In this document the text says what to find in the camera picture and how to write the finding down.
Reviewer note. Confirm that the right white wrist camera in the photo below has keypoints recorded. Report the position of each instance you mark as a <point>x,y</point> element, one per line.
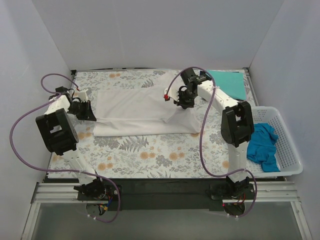
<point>171,94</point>

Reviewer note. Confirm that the folded teal t shirt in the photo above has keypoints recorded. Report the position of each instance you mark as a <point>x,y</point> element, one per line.
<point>222,79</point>

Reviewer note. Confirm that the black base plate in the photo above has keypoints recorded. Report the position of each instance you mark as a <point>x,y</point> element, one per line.
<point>172,194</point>

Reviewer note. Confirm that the folded black t shirt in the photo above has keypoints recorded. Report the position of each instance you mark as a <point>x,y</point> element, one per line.
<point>237,86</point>

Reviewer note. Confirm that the blue t shirt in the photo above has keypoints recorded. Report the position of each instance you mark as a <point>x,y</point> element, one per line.
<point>262,147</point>

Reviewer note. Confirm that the aluminium frame rail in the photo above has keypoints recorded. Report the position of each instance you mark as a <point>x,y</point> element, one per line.
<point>267,191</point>

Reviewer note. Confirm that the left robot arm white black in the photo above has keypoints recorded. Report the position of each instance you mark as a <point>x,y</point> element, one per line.
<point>61,138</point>

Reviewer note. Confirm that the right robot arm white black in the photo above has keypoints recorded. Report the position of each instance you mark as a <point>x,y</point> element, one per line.
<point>237,126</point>

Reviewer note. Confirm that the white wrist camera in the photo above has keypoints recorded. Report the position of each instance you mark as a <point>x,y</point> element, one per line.
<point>171,94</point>
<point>81,96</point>

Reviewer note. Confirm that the white t shirt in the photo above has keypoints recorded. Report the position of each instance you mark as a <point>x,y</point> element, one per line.
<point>142,111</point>

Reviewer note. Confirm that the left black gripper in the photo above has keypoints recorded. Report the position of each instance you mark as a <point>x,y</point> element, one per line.
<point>84,110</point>

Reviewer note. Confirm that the floral patterned table mat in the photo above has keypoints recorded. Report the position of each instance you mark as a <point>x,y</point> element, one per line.
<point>150,156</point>

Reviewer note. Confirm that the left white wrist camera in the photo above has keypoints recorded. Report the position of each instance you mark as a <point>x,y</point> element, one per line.
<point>81,96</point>

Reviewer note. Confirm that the white plastic basket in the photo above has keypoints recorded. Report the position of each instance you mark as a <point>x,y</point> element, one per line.
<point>287,157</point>

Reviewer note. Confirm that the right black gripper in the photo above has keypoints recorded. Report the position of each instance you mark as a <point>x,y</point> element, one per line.
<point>185,100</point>

